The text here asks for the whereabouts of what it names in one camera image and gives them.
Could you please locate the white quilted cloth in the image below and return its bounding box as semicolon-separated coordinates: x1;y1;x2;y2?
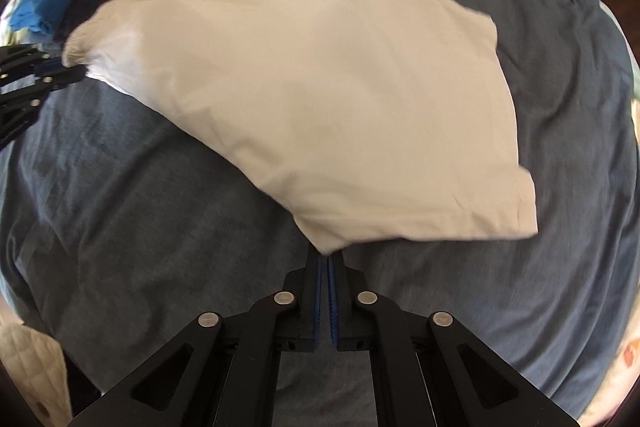
0;324;76;427

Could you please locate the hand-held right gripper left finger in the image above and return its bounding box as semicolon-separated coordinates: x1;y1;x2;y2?
66;252;321;427

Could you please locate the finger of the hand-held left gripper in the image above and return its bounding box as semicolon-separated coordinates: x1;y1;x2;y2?
0;65;90;146
0;45;68;84

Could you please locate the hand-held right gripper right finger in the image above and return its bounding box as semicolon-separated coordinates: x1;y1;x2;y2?
326;252;581;427

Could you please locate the grey bed blanket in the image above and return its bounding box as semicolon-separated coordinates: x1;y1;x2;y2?
0;0;638;427

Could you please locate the cream pillowcase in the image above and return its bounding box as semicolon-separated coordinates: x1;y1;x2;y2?
62;0;539;255

